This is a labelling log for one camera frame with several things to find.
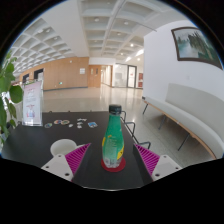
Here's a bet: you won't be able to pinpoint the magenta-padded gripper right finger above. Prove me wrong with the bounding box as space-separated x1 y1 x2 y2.
132 143 183 184

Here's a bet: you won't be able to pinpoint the recessed ceiling lights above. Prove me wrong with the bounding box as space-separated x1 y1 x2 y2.
36 16 148 63

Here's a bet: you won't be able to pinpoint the green leafy potted plant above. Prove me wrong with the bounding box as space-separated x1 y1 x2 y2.
0 49 24 141

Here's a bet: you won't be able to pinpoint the flat round red coaster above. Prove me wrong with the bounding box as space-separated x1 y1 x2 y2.
100 157 127 173

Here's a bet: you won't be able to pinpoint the dark-framed landscape picture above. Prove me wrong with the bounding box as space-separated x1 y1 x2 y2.
170 26 224 70

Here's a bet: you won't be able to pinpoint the long white bench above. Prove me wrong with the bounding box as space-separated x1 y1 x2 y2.
142 82 224 160

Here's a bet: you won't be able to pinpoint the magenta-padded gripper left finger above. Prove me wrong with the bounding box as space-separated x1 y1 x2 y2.
40 142 92 183

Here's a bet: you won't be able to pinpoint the white ribbed cup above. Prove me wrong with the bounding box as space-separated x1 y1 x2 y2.
49 138 79 158

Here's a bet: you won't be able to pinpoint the green plastic drink bottle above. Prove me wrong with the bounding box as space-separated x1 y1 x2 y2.
101 104 125 169

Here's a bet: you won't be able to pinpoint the black metal chair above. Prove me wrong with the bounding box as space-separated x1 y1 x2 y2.
119 110 138 138
132 139 153 150

